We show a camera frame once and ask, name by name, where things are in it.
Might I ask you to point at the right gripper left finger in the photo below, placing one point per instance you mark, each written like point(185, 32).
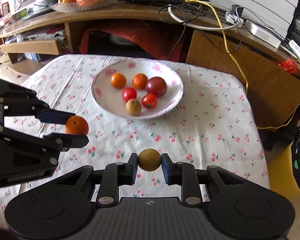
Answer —
point(114, 176)

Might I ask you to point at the small orange mandarin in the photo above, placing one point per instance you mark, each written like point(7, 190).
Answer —
point(118, 80)
point(139, 81)
point(76, 125)

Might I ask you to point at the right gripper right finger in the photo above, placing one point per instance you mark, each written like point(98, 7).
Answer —
point(184, 175)

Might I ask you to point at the glass fruit dish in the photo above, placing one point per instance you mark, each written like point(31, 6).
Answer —
point(83, 5)

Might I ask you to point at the white floral ceramic bowl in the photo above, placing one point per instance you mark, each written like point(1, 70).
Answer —
point(110, 100)

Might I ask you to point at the wooden tv cabinet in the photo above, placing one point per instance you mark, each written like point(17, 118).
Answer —
point(273, 93)

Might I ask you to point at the white power strip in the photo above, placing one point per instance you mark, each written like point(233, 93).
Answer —
point(255, 29)

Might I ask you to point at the black power adapter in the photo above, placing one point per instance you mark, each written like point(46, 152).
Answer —
point(236, 10)

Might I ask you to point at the red crumpled wrapper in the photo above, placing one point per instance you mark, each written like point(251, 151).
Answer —
point(290, 66)

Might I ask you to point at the brown longan fruit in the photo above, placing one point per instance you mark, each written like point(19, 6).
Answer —
point(133, 107)
point(149, 160)

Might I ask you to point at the small red tomato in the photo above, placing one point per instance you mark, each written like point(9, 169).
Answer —
point(128, 93)
point(149, 101)

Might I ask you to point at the dark red large tomato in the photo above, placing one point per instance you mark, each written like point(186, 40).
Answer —
point(157, 86)

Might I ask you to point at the white label box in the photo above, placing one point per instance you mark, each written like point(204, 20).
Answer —
point(295, 48)

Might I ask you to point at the yellow trash bin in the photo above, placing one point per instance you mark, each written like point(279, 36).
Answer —
point(280, 174)

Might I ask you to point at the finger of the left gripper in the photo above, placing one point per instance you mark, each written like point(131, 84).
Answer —
point(65, 142)
point(52, 116)

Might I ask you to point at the red plastic bag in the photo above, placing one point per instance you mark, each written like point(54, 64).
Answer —
point(135, 38)

